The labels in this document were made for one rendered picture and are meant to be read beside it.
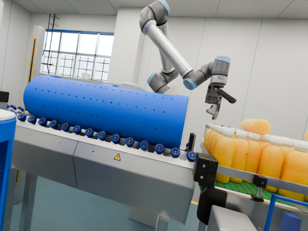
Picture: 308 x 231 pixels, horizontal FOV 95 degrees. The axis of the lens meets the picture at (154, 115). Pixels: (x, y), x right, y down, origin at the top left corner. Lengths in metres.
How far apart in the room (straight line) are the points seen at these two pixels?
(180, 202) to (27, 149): 0.86
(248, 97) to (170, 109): 3.14
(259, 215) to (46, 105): 1.03
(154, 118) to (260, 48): 3.56
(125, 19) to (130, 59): 0.98
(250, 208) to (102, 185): 0.64
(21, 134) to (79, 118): 0.38
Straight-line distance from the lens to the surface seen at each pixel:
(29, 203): 1.50
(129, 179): 0.75
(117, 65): 3.72
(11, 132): 0.67
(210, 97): 0.90
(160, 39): 1.07
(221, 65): 0.93
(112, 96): 0.72
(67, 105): 0.84
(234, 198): 0.62
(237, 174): 0.62
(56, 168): 0.99
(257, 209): 0.66
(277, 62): 4.03
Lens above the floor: 1.14
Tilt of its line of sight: 3 degrees down
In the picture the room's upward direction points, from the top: 10 degrees clockwise
